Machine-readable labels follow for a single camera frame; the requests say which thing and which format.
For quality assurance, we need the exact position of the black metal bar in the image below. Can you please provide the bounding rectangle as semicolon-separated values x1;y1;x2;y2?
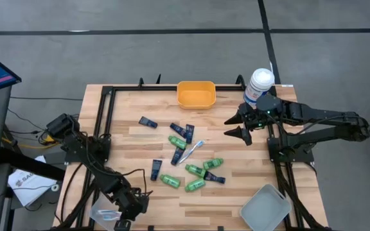
0;146;66;182

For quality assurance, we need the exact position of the white wipes canister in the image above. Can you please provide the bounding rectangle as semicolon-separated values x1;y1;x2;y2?
243;67;276;109

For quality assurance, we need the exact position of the clear plastic container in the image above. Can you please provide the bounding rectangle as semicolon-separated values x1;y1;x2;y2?
89;189;139;231

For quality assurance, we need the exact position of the black arched table clamp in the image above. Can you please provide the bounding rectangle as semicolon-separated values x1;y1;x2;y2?
234;74;247;91

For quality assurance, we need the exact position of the short dark blue toiletry tube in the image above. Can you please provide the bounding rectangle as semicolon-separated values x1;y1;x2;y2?
138;115;159;129

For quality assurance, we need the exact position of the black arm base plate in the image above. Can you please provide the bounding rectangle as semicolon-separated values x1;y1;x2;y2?
267;136;315;164
64;136;112;164

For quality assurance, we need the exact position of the white printed paper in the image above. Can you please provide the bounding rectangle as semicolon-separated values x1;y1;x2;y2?
7;155;60;207

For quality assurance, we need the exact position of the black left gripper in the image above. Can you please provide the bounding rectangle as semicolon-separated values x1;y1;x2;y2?
114;188;150;231

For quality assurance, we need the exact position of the blue white toothbrush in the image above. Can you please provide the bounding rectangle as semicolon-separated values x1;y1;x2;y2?
95;209;123;221
178;139;206;165

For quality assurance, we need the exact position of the yellow plastic bin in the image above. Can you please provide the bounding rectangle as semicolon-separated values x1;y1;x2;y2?
176;80;217;110

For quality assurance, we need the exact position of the grey plastic bin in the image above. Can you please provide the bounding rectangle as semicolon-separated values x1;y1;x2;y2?
238;183;293;231

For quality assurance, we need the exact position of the green travel bottle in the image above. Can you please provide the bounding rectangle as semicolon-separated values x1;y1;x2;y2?
202;157;225;171
184;178;207;193
159;173;182;189
168;135;188;150
184;164;207;178

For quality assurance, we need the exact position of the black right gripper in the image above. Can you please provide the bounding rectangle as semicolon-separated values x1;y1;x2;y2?
223;101;270;147

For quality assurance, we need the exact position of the yellow and black cable bundle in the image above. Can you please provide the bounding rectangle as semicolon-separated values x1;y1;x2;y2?
37;130;60;150

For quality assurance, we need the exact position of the black aluminium table frame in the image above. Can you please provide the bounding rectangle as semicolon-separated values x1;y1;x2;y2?
55;75;329;231

